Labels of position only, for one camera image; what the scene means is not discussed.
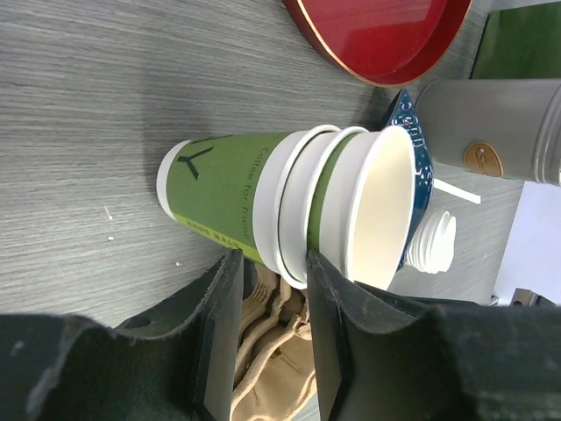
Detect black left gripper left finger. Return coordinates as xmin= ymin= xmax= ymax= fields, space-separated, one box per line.
xmin=117 ymin=250 xmax=244 ymax=420

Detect grey metal utensil tin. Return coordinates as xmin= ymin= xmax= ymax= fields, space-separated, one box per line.
xmin=415 ymin=79 xmax=560 ymax=186

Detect red round tray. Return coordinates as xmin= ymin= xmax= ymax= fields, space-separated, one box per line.
xmin=284 ymin=0 xmax=472 ymax=87

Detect cardboard cup carrier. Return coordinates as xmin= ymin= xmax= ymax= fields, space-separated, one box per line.
xmin=230 ymin=260 xmax=316 ymax=420

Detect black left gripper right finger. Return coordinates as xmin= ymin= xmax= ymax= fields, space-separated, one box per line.
xmin=307 ymin=252 xmax=438 ymax=420

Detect blue shell-shaped dish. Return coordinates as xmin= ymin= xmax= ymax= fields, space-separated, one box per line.
xmin=376 ymin=89 xmax=434 ymax=270

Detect wrapped white straw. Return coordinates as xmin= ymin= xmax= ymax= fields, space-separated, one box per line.
xmin=433 ymin=179 xmax=481 ymax=204

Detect stack of white lids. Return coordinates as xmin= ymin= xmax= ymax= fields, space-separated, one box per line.
xmin=404 ymin=210 xmax=457 ymax=275

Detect green brown paper bag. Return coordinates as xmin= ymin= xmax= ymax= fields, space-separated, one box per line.
xmin=471 ymin=1 xmax=560 ymax=79

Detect green paper cups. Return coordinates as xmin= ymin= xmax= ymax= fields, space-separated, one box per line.
xmin=156 ymin=125 xmax=415 ymax=289

